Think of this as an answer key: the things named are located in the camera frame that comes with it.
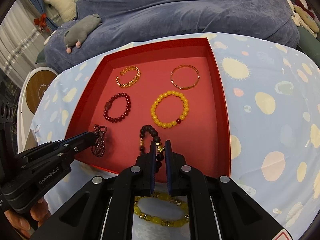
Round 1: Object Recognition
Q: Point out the white sheep plush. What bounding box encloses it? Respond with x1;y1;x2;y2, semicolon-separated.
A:
43;0;76;22

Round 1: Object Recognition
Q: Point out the gold bangle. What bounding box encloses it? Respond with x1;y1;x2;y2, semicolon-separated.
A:
170;64;201;90

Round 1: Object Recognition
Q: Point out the blue curtain with red bow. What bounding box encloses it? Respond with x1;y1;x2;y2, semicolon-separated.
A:
23;0;60;34

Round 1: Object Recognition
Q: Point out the white round wooden-top stool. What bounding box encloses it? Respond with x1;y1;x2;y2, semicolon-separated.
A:
17;67;57;153

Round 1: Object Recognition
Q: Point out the dark red bead bracelet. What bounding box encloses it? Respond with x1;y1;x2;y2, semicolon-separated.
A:
103;92;132;124

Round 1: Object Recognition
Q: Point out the green-yellow jade bracelet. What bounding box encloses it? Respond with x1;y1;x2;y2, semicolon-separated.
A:
133;191;190;228

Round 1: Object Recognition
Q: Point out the beige plush toy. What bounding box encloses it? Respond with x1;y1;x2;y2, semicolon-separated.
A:
287;0;319;38

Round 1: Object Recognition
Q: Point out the blue-grey blanket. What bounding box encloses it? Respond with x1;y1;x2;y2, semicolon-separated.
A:
44;0;299;73

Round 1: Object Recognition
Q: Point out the red cardboard box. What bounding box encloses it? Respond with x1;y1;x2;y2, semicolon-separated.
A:
66;37;231;177

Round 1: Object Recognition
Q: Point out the yellow amber bead bracelet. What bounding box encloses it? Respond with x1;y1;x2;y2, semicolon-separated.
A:
150;90;190;129

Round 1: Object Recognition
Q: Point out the grey mouse plush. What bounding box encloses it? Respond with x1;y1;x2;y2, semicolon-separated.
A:
63;14;102;54

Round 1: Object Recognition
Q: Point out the red monkey plush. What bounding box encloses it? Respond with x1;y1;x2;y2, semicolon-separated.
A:
295;0;315;19

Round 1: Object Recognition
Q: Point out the person's hand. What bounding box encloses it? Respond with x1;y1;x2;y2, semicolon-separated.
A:
4;197;51;239

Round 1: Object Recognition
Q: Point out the light blue patterned sheet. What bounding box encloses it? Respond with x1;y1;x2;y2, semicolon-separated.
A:
204;33;319;239

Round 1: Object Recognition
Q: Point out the gold chain cuff bracelet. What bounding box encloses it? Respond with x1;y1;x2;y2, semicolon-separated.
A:
115;65;142;89

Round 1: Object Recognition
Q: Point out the dark purple small-bead bracelet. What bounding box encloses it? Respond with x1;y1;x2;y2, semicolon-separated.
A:
90;123;108;158

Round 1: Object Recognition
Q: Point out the dark brown bead bracelet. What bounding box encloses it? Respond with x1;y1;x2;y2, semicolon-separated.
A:
139;125;166;174

